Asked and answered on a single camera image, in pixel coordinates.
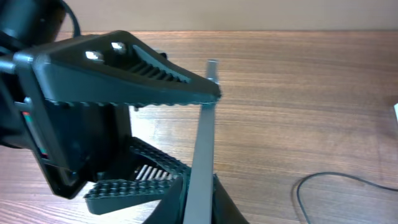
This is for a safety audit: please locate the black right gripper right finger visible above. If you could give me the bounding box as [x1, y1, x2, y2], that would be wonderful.
[211, 174, 249, 224]

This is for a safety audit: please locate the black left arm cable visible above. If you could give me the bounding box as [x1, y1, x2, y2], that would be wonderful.
[60, 0, 82, 39]

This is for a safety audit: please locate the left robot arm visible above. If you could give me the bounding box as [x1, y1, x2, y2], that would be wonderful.
[1, 1, 221, 219]

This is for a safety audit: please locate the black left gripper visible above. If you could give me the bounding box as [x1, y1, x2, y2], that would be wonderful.
[1, 55, 131, 199]

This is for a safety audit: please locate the black USB charging cable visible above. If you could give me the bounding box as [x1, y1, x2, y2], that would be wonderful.
[295, 172, 398, 224]

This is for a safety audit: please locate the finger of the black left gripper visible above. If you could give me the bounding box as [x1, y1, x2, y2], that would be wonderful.
[85, 137, 191, 215]
[32, 30, 221, 106]

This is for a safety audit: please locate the Galaxy S25 smartphone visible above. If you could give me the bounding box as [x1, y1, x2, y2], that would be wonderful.
[182, 58, 220, 224]

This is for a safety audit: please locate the white power strip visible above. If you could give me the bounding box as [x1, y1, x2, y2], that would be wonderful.
[393, 103, 398, 122]

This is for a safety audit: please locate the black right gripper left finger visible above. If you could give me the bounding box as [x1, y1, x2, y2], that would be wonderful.
[143, 176, 188, 224]

